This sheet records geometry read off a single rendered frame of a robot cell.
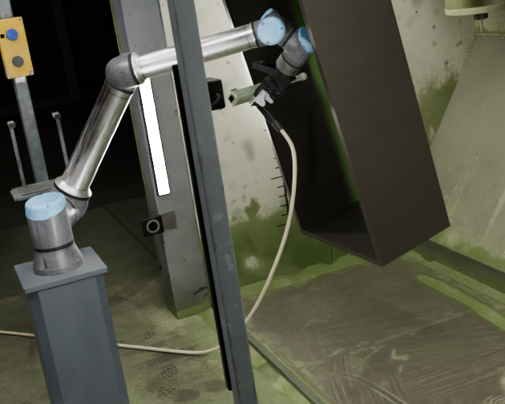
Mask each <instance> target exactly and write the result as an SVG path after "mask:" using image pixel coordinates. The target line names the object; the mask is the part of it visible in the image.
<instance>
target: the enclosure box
mask: <svg viewBox="0 0 505 404"><path fill-rule="evenodd" d="M222 2H223V4H224V8H225V11H226V14H227V16H228V20H229V22H230V25H231V28H232V29H233V28H236V27H239V26H243V25H247V24H249V23H250V22H255V21H258V20H261V18H262V16H263V15H264V14H265V12H266V11H267V10H268V9H271V8H272V9H274V10H276V11H277V13H279V14H280V15H282V16H283V17H284V18H286V19H287V20H289V21H290V22H291V23H292V24H293V25H295V26H296V27H298V28H301V27H306V29H307V31H308V35H309V39H310V42H311V45H312V48H313V54H312V55H311V56H310V57H309V59H308V60H307V61H306V63H305V64H304V65H303V67H302V68H301V69H300V70H299V71H298V73H297V74H296V75H299V74H300V73H303V72H304V73H306V74H307V79H306V80H303V81H301V80H300V81H297V82H295V83H290V84H289V86H290V87H291V88H290V89H289V91H288V92H287V93H286V95H285V96H284V97H283V96H282V97H281V98H278V97H276V98H275V99H274V100H273V103H269V102H268V101H266V100H265V102H266V103H267V104H268V105H269V107H270V108H271V109H272V111H273V112H274V113H275V114H276V116H277V118H278V120H279V121H280V123H281V124H282V125H283V127H284V128H285V129H284V131H285V132H286V133H287V135H288V136H289V138H290V139H291V140H292V142H293V145H294V147H295V151H296V155H297V186H296V195H295V201H294V207H293V211H294V214H295V217H296V219H297V223H298V226H299V229H300V231H301V233H302V234H304V235H306V236H310V237H312V238H313V239H316V240H319V241H321V242H323V243H326V244H328V245H331V246H333V247H335V248H338V249H340V250H342V251H345V252H347V253H350V254H352V255H355V256H356V257H360V258H362V259H363V260H366V261H369V262H371V263H373V264H376V265H379V266H381V267H384V266H385V265H388V264H389V263H390V262H392V261H394V260H395V259H397V258H399V257H400V256H402V255H403V254H405V253H407V252H409V251H410V250H411V249H413V248H415V247H417V246H418V245H420V244H421V243H423V242H425V241H426V240H429V239H430V238H431V237H433V236H435V235H436V234H438V233H440V232H441V231H443V230H444V229H446V228H448V227H450V221H449V218H448V215H447V212H446V206H445V203H444V200H443V197H442V191H441V188H440V184H439V182H438V176H437V172H436V169H435V166H434V161H433V157H432V154H431V151H430V145H429V142H428V139H427V136H426V130H425V127H424V123H423V121H422V115H421V112H420V108H419V105H418V100H417V96H416V93H415V90H414V84H413V81H412V78H411V75H410V69H409V66H408V62H407V60H406V54H405V51H404V47H403V45H402V39H401V35H400V32H399V29H398V24H397V20H396V17H395V14H394V8H393V5H392V2H391V0H222ZM283 50H284V49H283V48H282V47H281V46H279V45H278V44H276V45H268V46H263V47H260V48H254V49H251V50H247V51H243V52H240V56H241V58H242V61H243V64H244V67H245V70H246V72H247V75H248V79H249V82H250V84H251V86H252V85H257V84H258V83H261V82H262V81H263V80H264V79H265V78H266V77H267V76H269V74H268V73H265V72H263V71H259V70H257V69H254V68H253V62H255V61H257V60H263V61H265V62H267V63H271V64H273V65H276V61H277V59H278V57H279V56H280V55H281V53H282V52H283ZM296 75H295V76H296ZM261 117H262V119H263V122H264V125H265V129H266V131H267V134H268V137H269V141H270V143H271V146H272V149H273V152H274V155H275V157H276V160H277V164H278V167H279V169H280V172H281V176H282V179H283V181H284V184H285V188H286V191H287V193H288V196H289V199H290V201H291V195H292V186H293V156H292V152H291V148H290V146H289V143H288V142H287V140H286V139H285V137H284V136H283V135H282V134H281V133H280V132H277V130H276V129H275V128H274V126H273V125H272V124H270V123H269V122H268V121H267V120H266V119H265V117H264V116H263V115H262V114H261Z"/></svg>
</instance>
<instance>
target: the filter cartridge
mask: <svg viewBox="0 0 505 404"><path fill-rule="evenodd" d="M444 1H445V15H450V16H459V15H470V14H474V19H475V20H479V21H480V31H481V32H482V31H483V19H485V18H488V12H493V11H498V10H505V0H444Z"/></svg>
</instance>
